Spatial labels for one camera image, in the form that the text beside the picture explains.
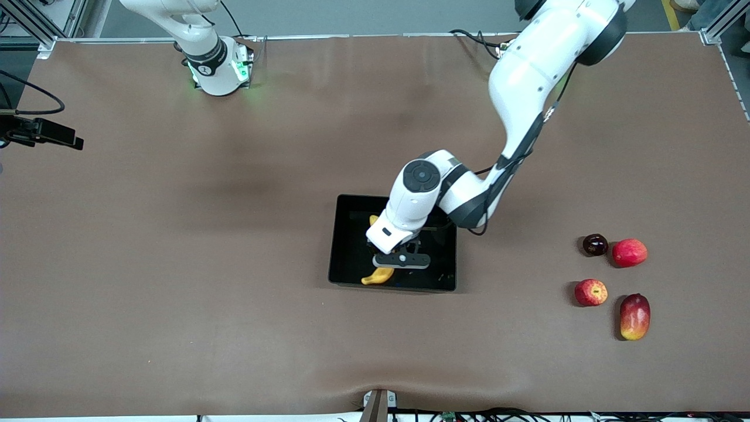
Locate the aluminium frame post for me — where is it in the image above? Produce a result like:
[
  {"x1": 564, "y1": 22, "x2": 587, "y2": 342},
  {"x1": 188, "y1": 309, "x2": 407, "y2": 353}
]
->
[
  {"x1": 0, "y1": 0, "x2": 88, "y2": 59},
  {"x1": 700, "y1": 0, "x2": 750, "y2": 46}
]

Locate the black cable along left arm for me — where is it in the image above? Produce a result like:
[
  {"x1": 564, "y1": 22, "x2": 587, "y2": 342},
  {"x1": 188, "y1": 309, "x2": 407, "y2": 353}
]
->
[{"x1": 475, "y1": 62, "x2": 578, "y2": 236}]

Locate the red peach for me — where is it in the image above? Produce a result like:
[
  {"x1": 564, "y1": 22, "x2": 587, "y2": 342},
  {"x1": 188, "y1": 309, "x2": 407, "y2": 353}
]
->
[{"x1": 612, "y1": 238, "x2": 649, "y2": 268}]

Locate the blue jeans leg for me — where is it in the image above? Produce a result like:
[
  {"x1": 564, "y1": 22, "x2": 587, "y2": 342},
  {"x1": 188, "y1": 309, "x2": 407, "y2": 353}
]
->
[{"x1": 688, "y1": 0, "x2": 733, "y2": 31}]

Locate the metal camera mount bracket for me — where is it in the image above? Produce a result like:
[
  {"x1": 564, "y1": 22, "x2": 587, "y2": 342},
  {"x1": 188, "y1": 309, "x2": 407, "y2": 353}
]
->
[{"x1": 362, "y1": 389, "x2": 398, "y2": 422}]

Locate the red apple with yellow spot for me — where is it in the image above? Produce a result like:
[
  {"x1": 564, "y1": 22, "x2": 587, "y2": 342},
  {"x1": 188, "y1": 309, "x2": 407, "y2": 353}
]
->
[{"x1": 574, "y1": 278, "x2": 609, "y2": 307}]

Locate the black right arm base cable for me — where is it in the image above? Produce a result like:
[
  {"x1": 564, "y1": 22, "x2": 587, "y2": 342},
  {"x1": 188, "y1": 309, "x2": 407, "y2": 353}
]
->
[{"x1": 220, "y1": 0, "x2": 244, "y2": 37}]

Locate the black arm base cable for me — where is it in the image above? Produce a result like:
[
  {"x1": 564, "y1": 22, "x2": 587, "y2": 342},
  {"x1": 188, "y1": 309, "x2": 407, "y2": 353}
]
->
[
  {"x1": 449, "y1": 29, "x2": 504, "y2": 59},
  {"x1": 220, "y1": 0, "x2": 244, "y2": 37}
]

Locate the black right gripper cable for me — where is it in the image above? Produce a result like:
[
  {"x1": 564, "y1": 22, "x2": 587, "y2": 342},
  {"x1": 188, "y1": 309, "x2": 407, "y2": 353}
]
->
[{"x1": 0, "y1": 70, "x2": 65, "y2": 115}]

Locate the dark red plum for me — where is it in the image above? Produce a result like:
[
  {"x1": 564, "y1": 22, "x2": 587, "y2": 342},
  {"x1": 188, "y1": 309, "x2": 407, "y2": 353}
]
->
[{"x1": 582, "y1": 233, "x2": 609, "y2": 257}]

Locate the brown table cover cloth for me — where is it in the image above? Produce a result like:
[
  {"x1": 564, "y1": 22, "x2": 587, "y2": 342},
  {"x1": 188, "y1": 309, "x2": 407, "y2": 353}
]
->
[{"x1": 0, "y1": 32, "x2": 750, "y2": 418}]

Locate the yellow banana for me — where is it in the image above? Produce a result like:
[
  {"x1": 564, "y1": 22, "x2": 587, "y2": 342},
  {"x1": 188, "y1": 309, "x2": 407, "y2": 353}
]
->
[{"x1": 361, "y1": 215, "x2": 396, "y2": 286}]

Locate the black plastic box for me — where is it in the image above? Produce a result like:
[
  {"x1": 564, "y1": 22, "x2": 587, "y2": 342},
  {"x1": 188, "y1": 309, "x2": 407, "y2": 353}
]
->
[{"x1": 327, "y1": 194, "x2": 458, "y2": 292}]

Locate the black left arm base cable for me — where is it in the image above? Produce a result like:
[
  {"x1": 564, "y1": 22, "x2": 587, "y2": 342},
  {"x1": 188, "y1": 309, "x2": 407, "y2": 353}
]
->
[{"x1": 449, "y1": 29, "x2": 504, "y2": 59}]

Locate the red yellow mango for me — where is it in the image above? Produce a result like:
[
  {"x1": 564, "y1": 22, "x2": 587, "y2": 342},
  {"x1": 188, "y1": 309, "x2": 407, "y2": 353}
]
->
[{"x1": 619, "y1": 293, "x2": 652, "y2": 341}]

